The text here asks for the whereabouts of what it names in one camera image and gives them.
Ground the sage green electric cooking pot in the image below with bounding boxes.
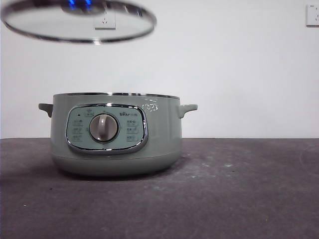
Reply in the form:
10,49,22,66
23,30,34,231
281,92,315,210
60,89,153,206
37,92,199,177

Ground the glass lid with green knob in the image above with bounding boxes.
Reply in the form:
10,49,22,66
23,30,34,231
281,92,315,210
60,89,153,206
1,0,158,45

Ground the white wall socket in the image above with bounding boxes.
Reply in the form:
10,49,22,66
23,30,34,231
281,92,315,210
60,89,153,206
306,4,319,27
93,11,117,31

